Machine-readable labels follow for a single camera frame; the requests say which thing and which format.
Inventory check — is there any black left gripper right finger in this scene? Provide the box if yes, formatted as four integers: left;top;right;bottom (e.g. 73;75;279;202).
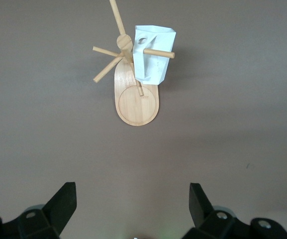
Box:
183;182;252;239

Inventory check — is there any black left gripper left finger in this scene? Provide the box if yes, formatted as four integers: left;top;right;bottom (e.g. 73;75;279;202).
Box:
17;182;78;239

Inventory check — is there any white faceted cup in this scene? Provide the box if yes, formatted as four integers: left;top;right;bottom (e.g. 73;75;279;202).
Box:
132;24;178;86

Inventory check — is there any wooden cup rack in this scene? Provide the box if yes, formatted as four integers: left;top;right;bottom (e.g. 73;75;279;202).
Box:
92;0;176;126

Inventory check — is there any brown paper table cover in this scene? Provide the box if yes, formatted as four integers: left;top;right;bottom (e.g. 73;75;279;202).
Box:
0;0;287;239

